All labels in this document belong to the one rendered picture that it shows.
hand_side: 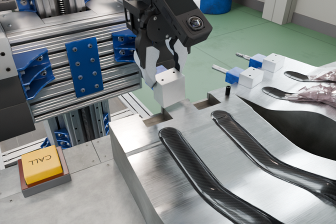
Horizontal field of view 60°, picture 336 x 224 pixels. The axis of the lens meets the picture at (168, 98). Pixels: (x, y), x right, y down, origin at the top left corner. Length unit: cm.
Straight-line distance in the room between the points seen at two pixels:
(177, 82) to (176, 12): 15
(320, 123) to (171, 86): 29
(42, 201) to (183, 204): 26
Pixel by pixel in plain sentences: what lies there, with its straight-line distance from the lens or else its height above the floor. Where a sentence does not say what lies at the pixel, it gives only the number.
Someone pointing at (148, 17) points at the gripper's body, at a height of 107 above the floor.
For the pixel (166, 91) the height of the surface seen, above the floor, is 94.
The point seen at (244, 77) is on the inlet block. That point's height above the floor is 88.
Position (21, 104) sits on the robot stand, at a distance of 79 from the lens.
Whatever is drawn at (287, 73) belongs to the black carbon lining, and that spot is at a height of 85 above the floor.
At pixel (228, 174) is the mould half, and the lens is 46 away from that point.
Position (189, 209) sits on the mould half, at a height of 89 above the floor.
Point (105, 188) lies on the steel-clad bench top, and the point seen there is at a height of 80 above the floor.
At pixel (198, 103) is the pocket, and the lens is 61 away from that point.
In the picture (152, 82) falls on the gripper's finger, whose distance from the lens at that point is 52.
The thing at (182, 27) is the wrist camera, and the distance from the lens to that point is 41.
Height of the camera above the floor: 122
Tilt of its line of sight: 34 degrees down
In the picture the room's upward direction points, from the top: straight up
